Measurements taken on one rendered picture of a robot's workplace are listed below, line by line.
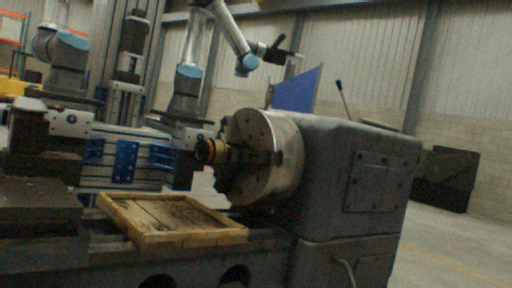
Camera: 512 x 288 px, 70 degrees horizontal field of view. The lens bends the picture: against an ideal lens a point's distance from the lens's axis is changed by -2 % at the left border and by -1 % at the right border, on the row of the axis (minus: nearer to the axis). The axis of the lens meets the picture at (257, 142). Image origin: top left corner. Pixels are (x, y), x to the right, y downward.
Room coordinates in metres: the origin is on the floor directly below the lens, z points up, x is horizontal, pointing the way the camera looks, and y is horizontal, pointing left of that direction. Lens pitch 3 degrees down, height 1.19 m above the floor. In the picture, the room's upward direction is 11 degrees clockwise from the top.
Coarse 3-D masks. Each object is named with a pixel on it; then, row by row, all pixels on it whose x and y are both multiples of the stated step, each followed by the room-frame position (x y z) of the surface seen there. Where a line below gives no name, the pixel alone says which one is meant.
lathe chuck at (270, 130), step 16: (240, 112) 1.20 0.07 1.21; (256, 112) 1.13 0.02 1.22; (272, 112) 1.17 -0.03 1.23; (240, 128) 1.18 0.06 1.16; (256, 128) 1.12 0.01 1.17; (272, 128) 1.07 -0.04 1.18; (288, 128) 1.12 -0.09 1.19; (256, 144) 1.11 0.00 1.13; (272, 144) 1.06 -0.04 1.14; (288, 144) 1.08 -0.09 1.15; (288, 160) 1.07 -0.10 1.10; (240, 176) 1.15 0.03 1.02; (256, 176) 1.09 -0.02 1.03; (272, 176) 1.04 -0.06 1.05; (288, 176) 1.08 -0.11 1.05; (240, 192) 1.14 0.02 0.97; (256, 192) 1.08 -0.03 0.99; (272, 192) 1.08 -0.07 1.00
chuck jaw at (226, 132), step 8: (224, 120) 1.19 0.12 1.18; (232, 120) 1.19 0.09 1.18; (224, 128) 1.15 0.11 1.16; (232, 128) 1.17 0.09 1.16; (216, 136) 1.14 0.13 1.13; (224, 136) 1.13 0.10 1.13; (232, 136) 1.15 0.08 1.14; (240, 136) 1.17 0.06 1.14; (232, 144) 1.15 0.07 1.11; (240, 144) 1.16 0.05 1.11; (248, 144) 1.18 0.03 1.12
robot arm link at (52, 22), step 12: (48, 0) 1.40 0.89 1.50; (60, 0) 1.40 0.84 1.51; (48, 12) 1.40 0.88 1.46; (60, 12) 1.41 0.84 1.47; (48, 24) 1.39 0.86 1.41; (60, 24) 1.41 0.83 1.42; (36, 36) 1.40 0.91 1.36; (48, 36) 1.38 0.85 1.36; (36, 48) 1.39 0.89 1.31; (48, 60) 1.39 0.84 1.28
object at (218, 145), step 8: (200, 144) 1.08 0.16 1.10; (208, 144) 1.05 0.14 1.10; (216, 144) 1.06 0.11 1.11; (224, 144) 1.08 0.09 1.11; (200, 152) 1.09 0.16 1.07; (208, 152) 1.04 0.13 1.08; (216, 152) 1.05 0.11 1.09; (224, 152) 1.07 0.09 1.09; (200, 160) 1.06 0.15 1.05; (208, 160) 1.05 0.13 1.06; (216, 160) 1.06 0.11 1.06; (224, 160) 1.07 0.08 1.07
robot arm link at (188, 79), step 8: (184, 64) 1.64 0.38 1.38; (184, 72) 1.62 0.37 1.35; (192, 72) 1.62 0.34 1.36; (200, 72) 1.65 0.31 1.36; (176, 80) 1.64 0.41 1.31; (184, 80) 1.62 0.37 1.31; (192, 80) 1.63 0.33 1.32; (200, 80) 1.66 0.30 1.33; (176, 88) 1.63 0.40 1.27; (184, 88) 1.62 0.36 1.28; (192, 88) 1.63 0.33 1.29; (200, 88) 1.68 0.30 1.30
